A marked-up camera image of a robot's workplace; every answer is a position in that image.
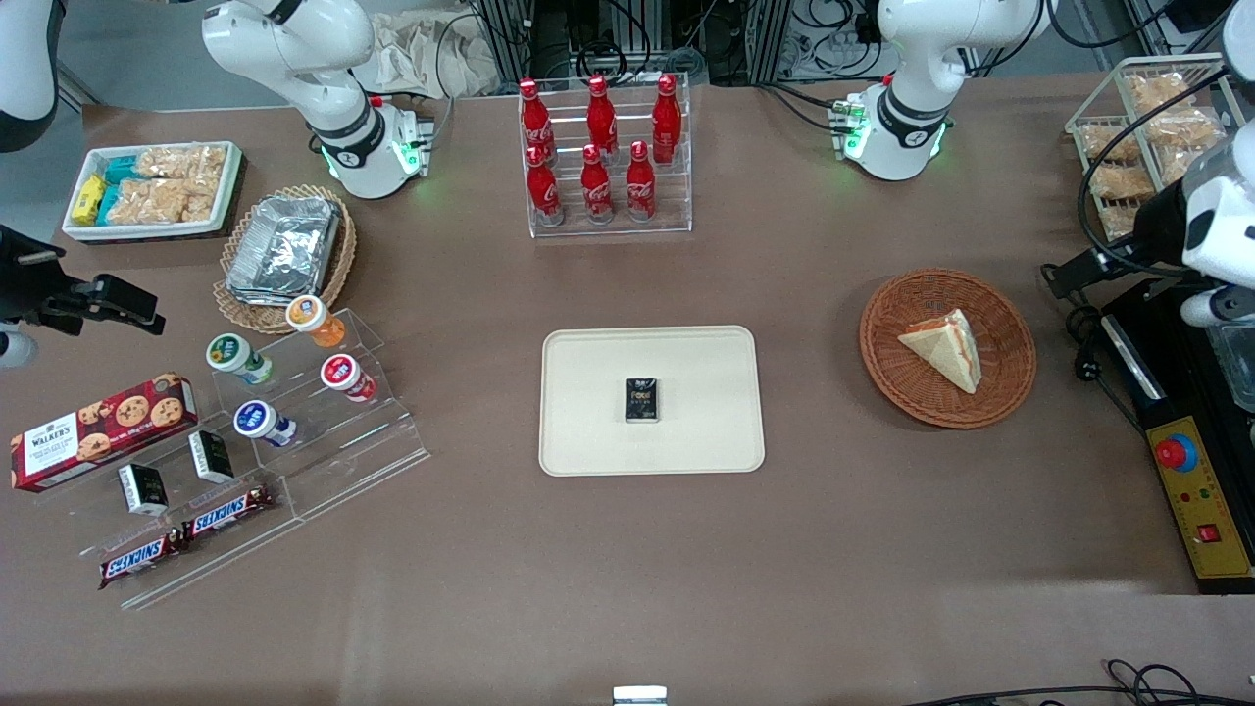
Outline black power cable with plug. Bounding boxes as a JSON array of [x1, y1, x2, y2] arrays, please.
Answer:
[[1064, 304, 1150, 434]]

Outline green gum jar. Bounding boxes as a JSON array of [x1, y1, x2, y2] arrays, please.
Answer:
[[206, 333, 276, 386]]

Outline cream plastic tray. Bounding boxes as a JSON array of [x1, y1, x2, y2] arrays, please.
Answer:
[[538, 326, 766, 478]]

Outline red Walkers cookie box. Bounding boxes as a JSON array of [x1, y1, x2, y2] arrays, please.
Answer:
[[10, 373, 199, 493]]

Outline blue gum jar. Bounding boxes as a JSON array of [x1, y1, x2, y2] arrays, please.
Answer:
[[232, 400, 298, 449]]

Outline white rectangular snack tray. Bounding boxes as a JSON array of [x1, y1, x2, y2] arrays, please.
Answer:
[[61, 141, 244, 243]]

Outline beige crumpled cloth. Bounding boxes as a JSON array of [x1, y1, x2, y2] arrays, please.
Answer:
[[351, 8, 503, 99]]

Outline black machine yellow control panel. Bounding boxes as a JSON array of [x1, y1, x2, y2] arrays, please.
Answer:
[[1098, 279, 1255, 596]]

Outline triangular sandwich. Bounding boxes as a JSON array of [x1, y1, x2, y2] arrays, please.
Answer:
[[897, 308, 982, 395]]

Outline black loose cable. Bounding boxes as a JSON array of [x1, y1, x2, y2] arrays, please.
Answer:
[[902, 659, 1255, 706]]

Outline silver foil pack stack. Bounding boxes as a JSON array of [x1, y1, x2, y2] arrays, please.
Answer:
[[226, 194, 342, 303]]

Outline orange gum jar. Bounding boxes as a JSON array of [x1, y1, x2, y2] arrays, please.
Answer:
[[285, 295, 347, 350]]

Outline black arm base cables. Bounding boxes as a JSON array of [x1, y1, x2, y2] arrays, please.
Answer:
[[757, 82, 856, 134]]

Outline brown round wicker basket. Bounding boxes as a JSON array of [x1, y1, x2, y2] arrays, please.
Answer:
[[859, 269, 1037, 429]]

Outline red cola bottle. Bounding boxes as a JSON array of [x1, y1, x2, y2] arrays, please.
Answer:
[[586, 75, 620, 158], [652, 74, 683, 166], [626, 140, 658, 224], [519, 78, 556, 164], [527, 145, 566, 227], [580, 144, 616, 226]]

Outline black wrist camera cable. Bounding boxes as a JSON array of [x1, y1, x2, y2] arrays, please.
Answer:
[[1077, 67, 1229, 268]]

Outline light tan wicker basket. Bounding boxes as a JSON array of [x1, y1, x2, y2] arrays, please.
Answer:
[[213, 184, 358, 336]]

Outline clear acrylic step stand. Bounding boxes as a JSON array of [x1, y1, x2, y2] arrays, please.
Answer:
[[209, 308, 432, 523], [39, 412, 305, 611]]

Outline Snickers chocolate bar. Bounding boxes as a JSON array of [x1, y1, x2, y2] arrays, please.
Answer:
[[181, 485, 276, 543], [98, 534, 187, 590]]

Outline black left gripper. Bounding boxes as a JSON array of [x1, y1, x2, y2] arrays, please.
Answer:
[[1041, 183, 1203, 297]]

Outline white wire basket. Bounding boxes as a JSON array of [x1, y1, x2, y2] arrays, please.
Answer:
[[1066, 54, 1255, 246]]

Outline clear plastic box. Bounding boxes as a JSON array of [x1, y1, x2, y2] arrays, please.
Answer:
[[1208, 326, 1255, 413]]

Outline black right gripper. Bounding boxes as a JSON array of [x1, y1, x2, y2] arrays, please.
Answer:
[[0, 227, 166, 336]]

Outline red gum jar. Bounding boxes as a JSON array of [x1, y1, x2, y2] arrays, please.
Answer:
[[321, 354, 378, 404]]

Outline clear acrylic bottle rack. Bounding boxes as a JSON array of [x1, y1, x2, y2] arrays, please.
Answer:
[[518, 73, 693, 239]]

